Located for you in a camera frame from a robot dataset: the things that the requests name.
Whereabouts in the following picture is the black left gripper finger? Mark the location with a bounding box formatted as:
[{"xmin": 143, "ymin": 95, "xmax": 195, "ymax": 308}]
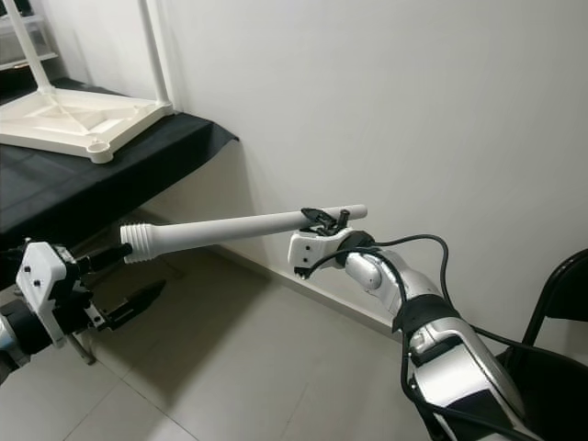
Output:
[
  {"xmin": 78, "ymin": 243, "xmax": 134, "ymax": 274},
  {"xmin": 101, "ymin": 280, "xmax": 168, "ymax": 332}
]

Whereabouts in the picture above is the black tablecloth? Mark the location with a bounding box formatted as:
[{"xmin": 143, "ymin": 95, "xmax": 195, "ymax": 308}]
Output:
[{"xmin": 0, "ymin": 78, "xmax": 238, "ymax": 277}]

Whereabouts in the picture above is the clear plastic container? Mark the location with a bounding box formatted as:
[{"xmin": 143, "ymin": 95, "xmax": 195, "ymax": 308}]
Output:
[{"xmin": 0, "ymin": 14, "xmax": 51, "ymax": 67}]

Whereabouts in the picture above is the black folding chair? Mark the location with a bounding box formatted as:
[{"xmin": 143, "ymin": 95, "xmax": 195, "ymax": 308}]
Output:
[{"xmin": 501, "ymin": 248, "xmax": 588, "ymax": 441}]

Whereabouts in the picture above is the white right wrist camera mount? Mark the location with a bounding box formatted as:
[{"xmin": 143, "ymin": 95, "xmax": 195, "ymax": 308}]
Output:
[{"xmin": 287, "ymin": 228, "xmax": 359, "ymax": 278}]

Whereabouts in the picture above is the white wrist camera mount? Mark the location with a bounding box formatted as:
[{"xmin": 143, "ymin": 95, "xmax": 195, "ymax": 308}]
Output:
[
  {"xmin": 287, "ymin": 228, "xmax": 359, "ymax": 278},
  {"xmin": 18, "ymin": 241, "xmax": 79, "ymax": 322}
]

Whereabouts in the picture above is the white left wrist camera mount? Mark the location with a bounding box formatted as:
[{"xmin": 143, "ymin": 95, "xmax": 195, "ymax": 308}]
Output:
[{"xmin": 18, "ymin": 241, "xmax": 79, "ymax": 322}]

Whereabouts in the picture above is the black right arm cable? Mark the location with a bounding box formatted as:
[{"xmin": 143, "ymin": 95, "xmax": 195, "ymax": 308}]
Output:
[{"xmin": 303, "ymin": 234, "xmax": 588, "ymax": 441}]

